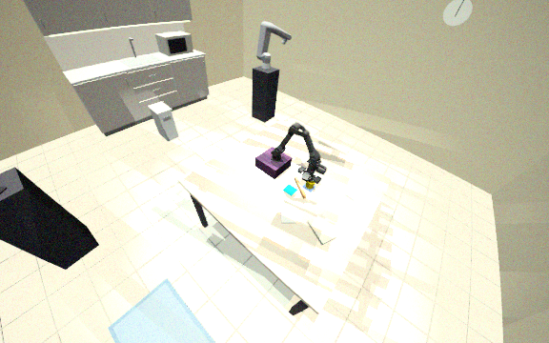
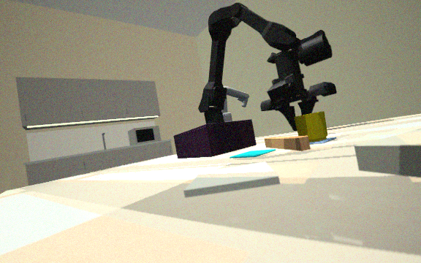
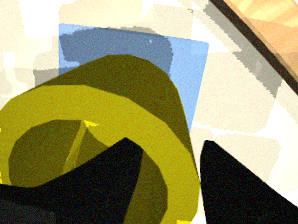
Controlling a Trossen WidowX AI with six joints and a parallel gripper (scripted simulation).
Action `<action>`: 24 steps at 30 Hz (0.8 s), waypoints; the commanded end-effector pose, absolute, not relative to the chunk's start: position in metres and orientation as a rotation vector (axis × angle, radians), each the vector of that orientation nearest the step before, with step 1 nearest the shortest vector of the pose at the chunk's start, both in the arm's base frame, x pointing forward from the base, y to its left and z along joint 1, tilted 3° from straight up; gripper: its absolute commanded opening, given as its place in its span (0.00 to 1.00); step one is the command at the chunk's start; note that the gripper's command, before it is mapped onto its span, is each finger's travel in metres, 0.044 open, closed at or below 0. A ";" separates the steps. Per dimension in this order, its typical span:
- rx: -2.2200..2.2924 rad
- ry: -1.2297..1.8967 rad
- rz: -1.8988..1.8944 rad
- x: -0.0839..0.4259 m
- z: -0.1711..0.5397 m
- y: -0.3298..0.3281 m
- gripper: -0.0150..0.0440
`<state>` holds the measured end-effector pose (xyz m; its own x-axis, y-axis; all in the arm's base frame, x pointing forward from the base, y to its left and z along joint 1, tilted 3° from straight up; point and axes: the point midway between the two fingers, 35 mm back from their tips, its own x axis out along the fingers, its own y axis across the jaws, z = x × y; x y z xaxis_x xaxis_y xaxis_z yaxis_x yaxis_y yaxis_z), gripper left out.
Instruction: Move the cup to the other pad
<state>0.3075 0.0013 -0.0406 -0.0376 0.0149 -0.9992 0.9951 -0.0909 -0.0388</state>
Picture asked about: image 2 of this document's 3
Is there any yellow cup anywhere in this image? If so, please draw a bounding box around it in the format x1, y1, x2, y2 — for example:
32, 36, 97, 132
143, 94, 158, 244
294, 111, 328, 142

